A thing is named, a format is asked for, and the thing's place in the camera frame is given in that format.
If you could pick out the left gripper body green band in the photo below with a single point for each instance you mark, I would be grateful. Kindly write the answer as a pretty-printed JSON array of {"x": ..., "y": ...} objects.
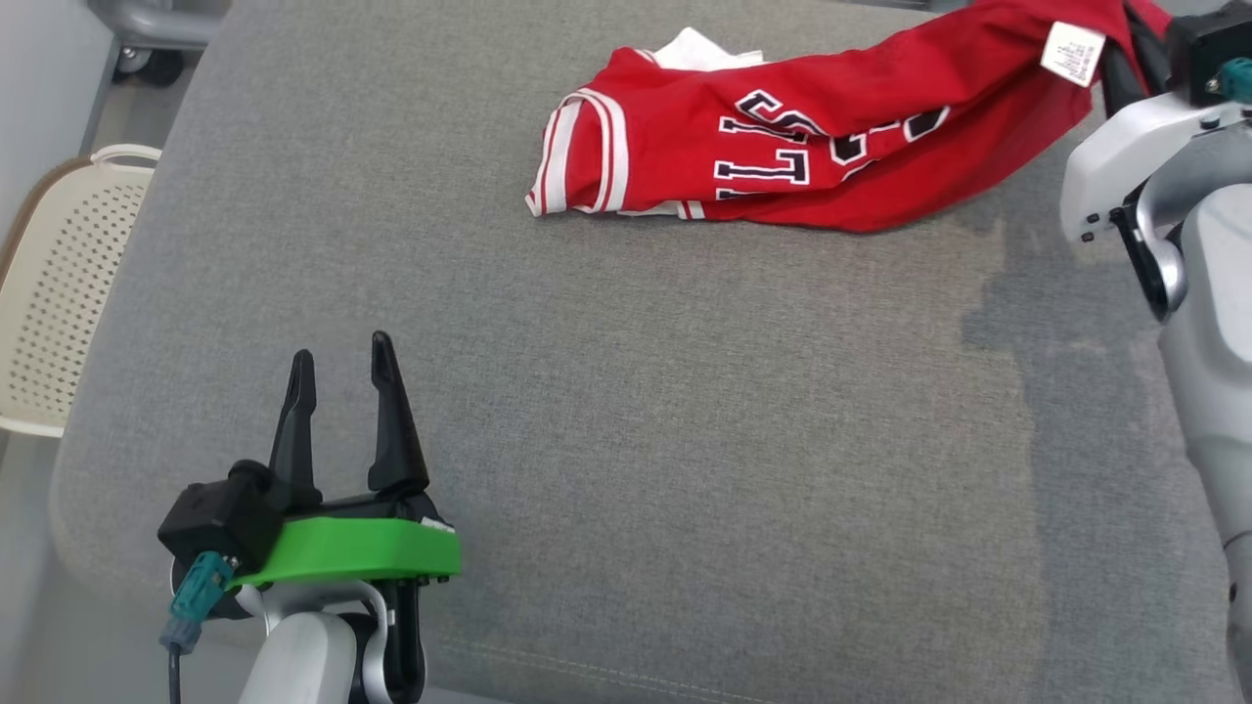
[{"x": 352, "y": 550}]

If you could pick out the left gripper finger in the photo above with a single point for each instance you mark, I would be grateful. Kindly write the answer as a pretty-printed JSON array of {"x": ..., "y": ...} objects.
[
  {"x": 396, "y": 430},
  {"x": 293, "y": 440}
]

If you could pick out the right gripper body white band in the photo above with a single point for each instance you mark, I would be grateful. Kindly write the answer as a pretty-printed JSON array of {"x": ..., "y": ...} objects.
[{"x": 1115, "y": 156}]

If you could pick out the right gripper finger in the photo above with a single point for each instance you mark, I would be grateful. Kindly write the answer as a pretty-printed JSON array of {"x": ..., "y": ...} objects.
[
  {"x": 1117, "y": 78},
  {"x": 1146, "y": 44}
]

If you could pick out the red jersey black white lettering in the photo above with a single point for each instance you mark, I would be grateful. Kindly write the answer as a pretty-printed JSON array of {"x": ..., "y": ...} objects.
[{"x": 880, "y": 78}]

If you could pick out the cream perforated laundry basket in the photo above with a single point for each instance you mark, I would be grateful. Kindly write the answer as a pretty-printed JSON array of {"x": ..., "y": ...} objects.
[{"x": 59, "y": 293}]

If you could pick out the grey fabric sofa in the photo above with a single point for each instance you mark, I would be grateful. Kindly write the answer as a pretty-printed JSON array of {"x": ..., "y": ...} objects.
[{"x": 685, "y": 440}]

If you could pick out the black caster wheel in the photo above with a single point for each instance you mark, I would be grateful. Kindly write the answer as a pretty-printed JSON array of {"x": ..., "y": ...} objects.
[{"x": 152, "y": 66}]

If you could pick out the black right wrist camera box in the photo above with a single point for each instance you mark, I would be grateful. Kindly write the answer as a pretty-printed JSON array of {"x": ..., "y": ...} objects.
[{"x": 1208, "y": 44}]

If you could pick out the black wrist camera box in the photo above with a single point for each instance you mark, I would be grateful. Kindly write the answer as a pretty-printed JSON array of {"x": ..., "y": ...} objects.
[
  {"x": 1208, "y": 44},
  {"x": 220, "y": 513}
]

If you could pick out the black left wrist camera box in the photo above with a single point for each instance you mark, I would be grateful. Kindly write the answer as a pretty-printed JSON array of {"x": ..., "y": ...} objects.
[{"x": 220, "y": 513}]

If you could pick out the grey cart frame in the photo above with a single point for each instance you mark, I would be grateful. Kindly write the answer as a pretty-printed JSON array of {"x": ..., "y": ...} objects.
[{"x": 161, "y": 20}]

